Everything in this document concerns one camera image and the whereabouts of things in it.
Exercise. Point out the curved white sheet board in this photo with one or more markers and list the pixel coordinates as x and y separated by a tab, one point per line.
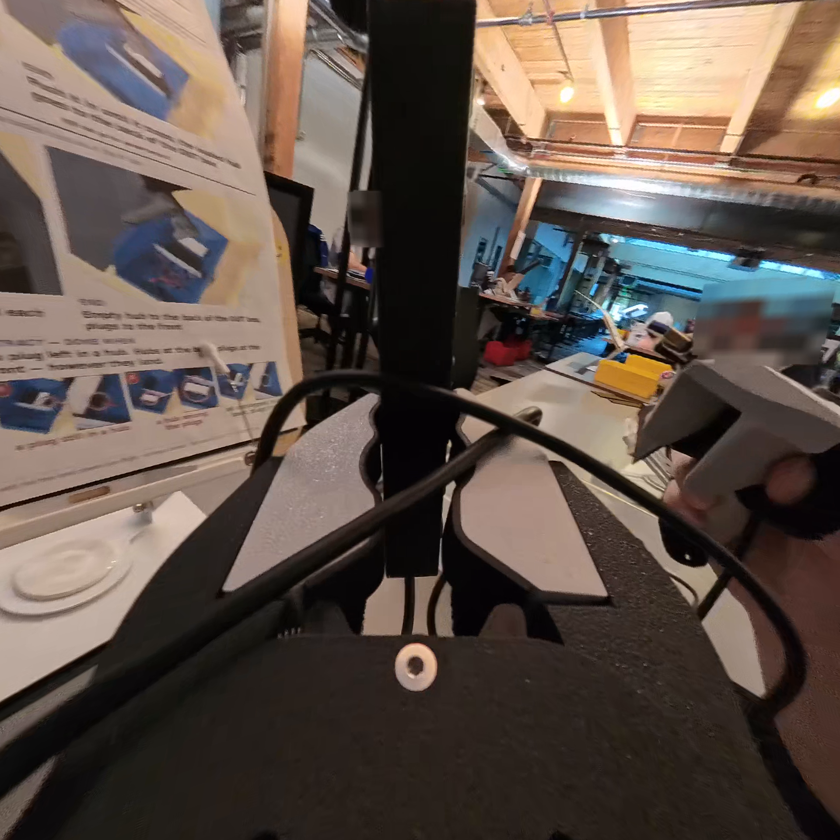
607	321

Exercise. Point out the blue jacket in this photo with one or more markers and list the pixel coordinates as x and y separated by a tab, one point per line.
316	249

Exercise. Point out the ceiling projector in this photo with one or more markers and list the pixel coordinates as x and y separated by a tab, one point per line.
748	259

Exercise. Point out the silver air duct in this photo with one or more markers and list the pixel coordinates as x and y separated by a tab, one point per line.
656	180

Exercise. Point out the printed instruction sheet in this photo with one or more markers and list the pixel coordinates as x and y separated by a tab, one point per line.
98	262

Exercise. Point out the short black usb hub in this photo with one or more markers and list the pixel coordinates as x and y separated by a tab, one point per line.
420	262

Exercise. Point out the wooden sheet board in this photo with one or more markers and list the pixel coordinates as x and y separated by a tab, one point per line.
289	328

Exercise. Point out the wooden post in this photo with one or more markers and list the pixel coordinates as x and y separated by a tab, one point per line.
285	79
525	216

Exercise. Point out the black computer monitor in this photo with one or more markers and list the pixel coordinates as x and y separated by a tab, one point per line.
289	216

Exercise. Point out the small yellow bin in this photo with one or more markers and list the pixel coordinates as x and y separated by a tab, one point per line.
656	364
623	380

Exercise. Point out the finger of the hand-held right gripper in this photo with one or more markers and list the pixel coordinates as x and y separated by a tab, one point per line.
754	394

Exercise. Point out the red storage bin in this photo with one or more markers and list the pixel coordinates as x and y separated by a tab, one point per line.
505	354

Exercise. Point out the person's right hand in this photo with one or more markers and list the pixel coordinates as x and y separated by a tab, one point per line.
807	577

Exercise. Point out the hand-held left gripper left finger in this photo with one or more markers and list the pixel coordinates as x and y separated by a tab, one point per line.
308	485

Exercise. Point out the person's right forearm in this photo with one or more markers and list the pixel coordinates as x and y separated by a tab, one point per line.
823	735

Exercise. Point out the white stand base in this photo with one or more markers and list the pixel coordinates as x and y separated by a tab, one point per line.
65	630

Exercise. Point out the black office chair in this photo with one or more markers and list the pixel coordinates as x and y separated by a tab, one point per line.
467	341

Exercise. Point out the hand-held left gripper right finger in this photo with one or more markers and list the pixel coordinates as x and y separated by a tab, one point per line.
525	525

